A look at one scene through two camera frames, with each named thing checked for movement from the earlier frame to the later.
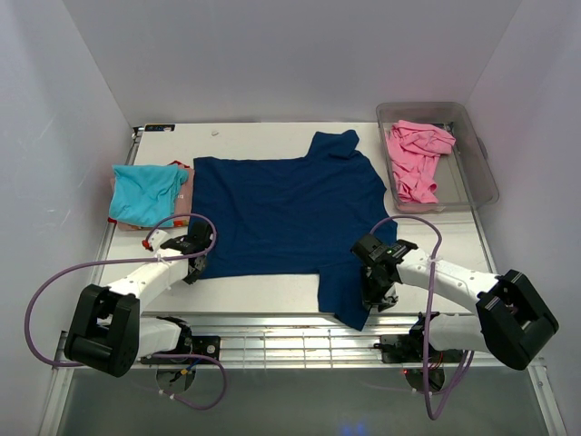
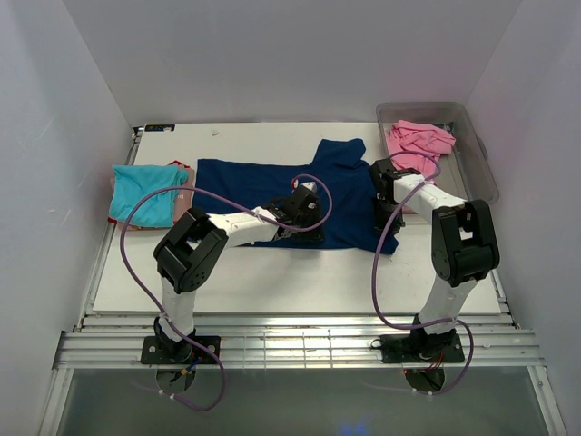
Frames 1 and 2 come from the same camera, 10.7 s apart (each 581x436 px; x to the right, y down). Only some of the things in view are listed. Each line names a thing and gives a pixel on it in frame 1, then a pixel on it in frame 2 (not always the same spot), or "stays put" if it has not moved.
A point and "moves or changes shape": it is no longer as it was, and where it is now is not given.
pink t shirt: x=416 y=148 stays put
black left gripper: x=191 y=278 -> x=315 y=234
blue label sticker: x=159 y=127 stays put
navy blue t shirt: x=295 y=216 moves or changes shape
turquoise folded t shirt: x=144 y=194 stays put
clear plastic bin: x=465 y=177 stays put
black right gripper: x=384 y=300 -> x=397 y=223
